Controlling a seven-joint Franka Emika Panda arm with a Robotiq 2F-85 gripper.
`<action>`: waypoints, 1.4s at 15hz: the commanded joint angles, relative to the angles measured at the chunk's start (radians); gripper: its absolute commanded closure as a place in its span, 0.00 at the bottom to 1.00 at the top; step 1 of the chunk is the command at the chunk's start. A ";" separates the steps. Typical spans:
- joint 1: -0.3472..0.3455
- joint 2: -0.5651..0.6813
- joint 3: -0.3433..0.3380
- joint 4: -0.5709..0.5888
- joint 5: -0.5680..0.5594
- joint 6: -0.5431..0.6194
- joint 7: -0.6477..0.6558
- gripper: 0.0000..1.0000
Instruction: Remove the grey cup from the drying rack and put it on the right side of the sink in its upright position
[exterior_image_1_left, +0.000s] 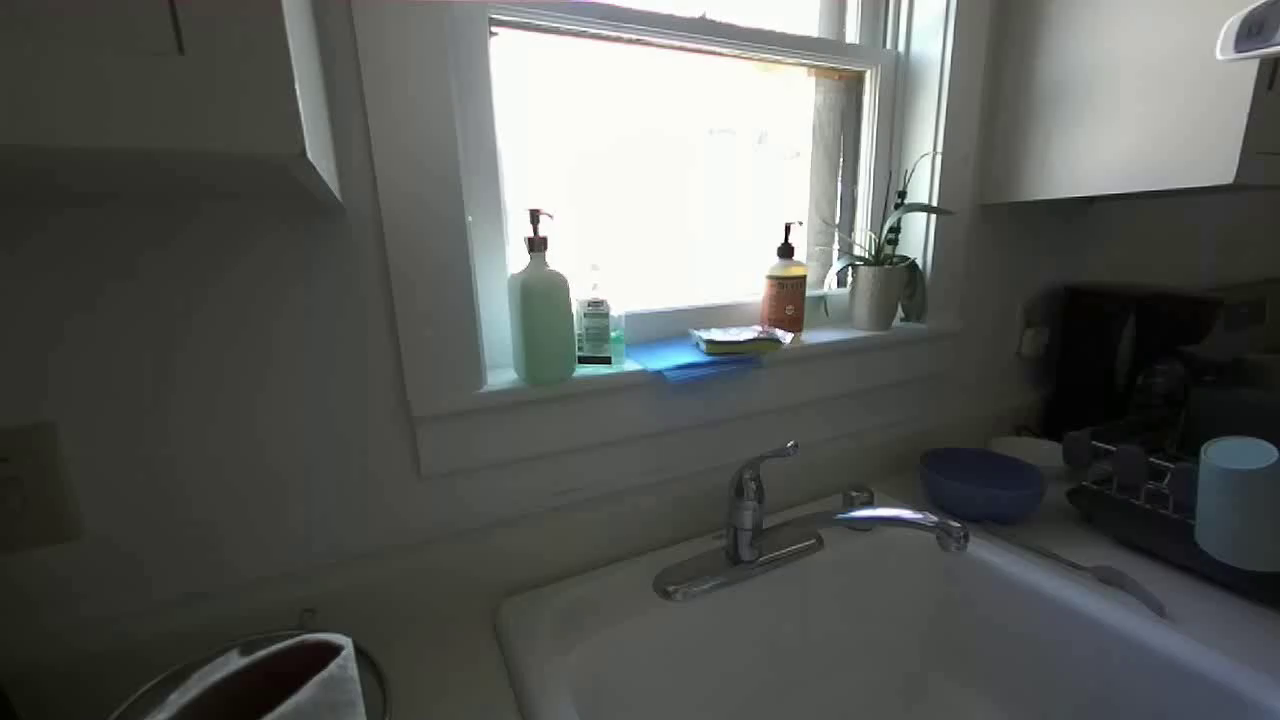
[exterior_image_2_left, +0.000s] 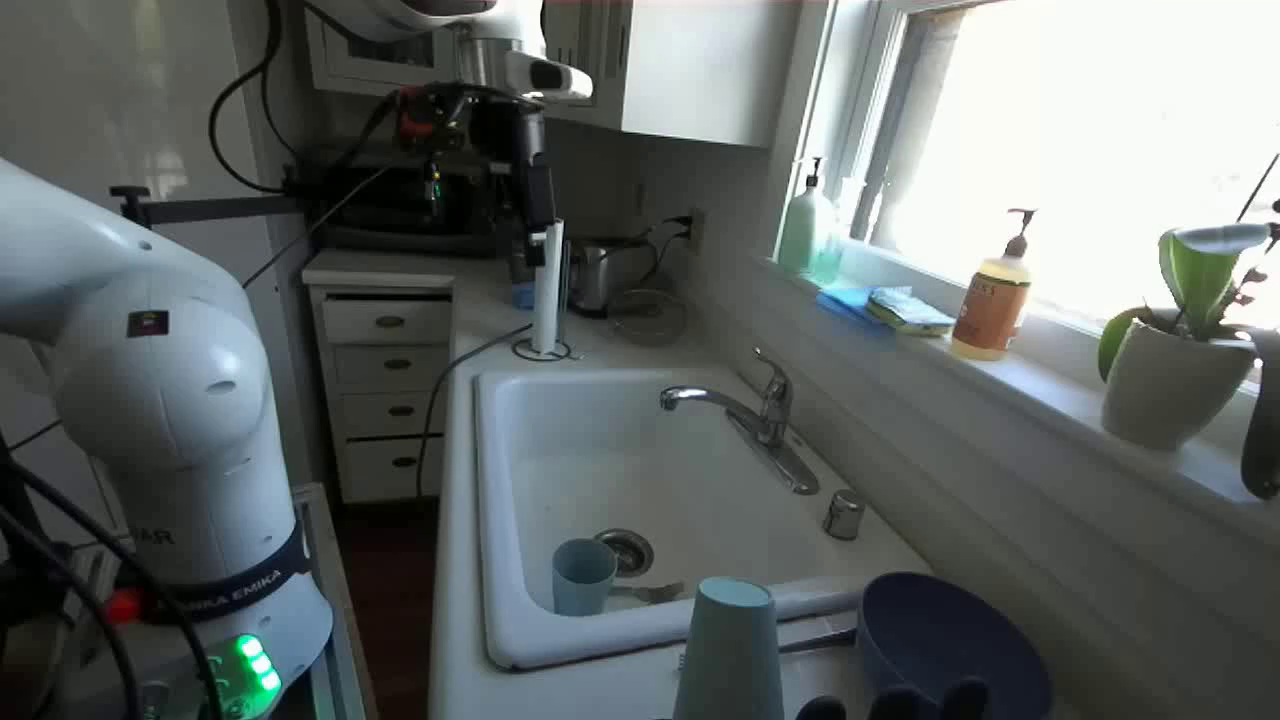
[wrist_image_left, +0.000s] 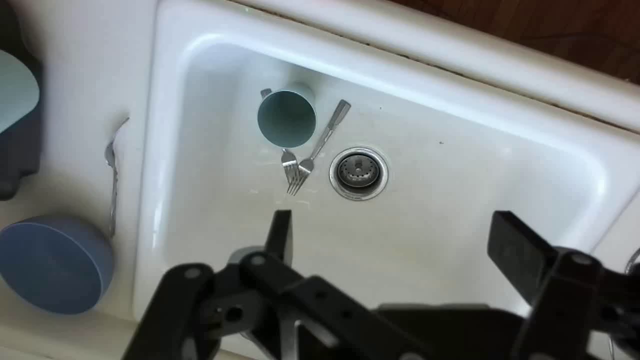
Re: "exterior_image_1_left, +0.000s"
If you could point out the light grey-blue tall cup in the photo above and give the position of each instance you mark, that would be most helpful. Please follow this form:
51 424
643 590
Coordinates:
1239 503

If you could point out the blue bowl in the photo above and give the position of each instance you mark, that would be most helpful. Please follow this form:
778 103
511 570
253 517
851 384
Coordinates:
983 485

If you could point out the white soap dish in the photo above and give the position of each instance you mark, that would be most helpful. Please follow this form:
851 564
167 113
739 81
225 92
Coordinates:
741 343

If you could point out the potted plant white pot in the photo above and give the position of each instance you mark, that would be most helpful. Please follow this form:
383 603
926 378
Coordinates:
876 275

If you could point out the small green-white bottle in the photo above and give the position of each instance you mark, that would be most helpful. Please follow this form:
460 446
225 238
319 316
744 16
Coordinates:
599 338

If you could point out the chrome sink faucet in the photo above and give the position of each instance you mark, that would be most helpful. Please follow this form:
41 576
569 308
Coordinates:
752 544

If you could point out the white cabinet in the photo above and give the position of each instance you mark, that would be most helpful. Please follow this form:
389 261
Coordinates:
1127 98
167 98

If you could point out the blue cloth on sill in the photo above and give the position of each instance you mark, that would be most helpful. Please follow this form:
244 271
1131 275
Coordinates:
686 362

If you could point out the white kitchen sink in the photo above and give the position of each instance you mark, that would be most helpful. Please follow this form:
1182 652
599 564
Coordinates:
884 626

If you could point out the green soap pump bottle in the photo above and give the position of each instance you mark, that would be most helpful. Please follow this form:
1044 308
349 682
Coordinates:
540 314

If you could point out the paper towel roll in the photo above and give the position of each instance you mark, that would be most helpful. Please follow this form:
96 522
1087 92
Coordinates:
283 677

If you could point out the orange soap pump bottle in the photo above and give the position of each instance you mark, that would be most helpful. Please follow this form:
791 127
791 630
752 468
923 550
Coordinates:
787 287

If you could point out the black dish drying rack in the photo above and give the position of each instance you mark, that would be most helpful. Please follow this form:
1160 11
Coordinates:
1135 478

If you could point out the black coffee maker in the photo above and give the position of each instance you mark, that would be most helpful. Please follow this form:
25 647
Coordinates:
1105 338

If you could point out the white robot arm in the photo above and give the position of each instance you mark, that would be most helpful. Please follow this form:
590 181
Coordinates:
1249 33

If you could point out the white upper cabinet right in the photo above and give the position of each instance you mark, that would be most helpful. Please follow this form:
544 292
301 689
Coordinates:
1127 98

